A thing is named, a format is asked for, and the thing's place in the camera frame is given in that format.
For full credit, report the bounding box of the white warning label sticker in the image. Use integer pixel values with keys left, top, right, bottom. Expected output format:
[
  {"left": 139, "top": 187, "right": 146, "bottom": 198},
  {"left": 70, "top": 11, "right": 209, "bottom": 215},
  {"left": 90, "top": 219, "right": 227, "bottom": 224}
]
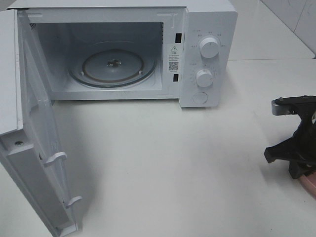
[{"left": 167, "top": 43, "right": 183, "bottom": 74}]

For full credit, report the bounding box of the upper white microwave knob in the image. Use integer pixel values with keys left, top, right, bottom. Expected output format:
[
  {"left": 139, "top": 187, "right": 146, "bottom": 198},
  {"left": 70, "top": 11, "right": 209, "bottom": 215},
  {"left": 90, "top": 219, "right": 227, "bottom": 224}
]
[{"left": 199, "top": 36, "right": 219, "bottom": 59}]

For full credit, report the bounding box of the glass microwave turntable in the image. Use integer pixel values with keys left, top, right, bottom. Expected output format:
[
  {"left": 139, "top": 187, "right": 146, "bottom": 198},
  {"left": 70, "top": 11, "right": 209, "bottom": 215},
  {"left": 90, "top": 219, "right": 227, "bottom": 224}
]
[{"left": 68, "top": 41, "right": 161, "bottom": 89}]

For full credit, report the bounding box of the white microwave door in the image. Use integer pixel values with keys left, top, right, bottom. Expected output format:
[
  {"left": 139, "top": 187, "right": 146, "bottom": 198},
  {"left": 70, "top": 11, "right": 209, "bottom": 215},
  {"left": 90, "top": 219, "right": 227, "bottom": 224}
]
[{"left": 0, "top": 9, "right": 80, "bottom": 237}]

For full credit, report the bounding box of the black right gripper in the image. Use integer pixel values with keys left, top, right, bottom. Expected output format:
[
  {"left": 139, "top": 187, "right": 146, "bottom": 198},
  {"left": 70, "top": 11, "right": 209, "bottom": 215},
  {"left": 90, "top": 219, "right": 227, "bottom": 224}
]
[{"left": 264, "top": 108, "right": 316, "bottom": 179}]

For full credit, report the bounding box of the white microwave oven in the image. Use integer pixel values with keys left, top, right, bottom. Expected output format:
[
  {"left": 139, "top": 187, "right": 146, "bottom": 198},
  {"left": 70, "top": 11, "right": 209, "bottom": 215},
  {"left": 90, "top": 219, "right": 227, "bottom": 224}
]
[{"left": 6, "top": 0, "right": 237, "bottom": 108}]

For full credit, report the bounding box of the round white door release button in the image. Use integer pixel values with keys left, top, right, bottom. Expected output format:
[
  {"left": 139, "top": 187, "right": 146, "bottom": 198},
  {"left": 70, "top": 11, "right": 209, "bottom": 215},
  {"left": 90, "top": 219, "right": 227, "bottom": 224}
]
[{"left": 193, "top": 92, "right": 208, "bottom": 104}]

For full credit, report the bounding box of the lower white microwave knob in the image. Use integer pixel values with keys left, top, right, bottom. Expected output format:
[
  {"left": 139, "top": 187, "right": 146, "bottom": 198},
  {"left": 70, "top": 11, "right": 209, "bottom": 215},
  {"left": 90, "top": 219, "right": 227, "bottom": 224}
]
[{"left": 196, "top": 69, "right": 214, "bottom": 87}]

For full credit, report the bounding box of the pink round plate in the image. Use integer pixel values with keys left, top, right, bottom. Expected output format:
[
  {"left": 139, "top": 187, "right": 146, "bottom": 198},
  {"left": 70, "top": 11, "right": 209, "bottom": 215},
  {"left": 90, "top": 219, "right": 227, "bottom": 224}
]
[{"left": 298, "top": 172, "right": 316, "bottom": 197}]

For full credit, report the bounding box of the white microwave knob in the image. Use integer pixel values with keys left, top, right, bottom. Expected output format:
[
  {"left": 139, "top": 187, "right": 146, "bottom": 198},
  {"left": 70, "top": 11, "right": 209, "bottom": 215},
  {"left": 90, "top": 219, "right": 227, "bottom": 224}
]
[
  {"left": 199, "top": 36, "right": 219, "bottom": 59},
  {"left": 196, "top": 69, "right": 214, "bottom": 87}
]

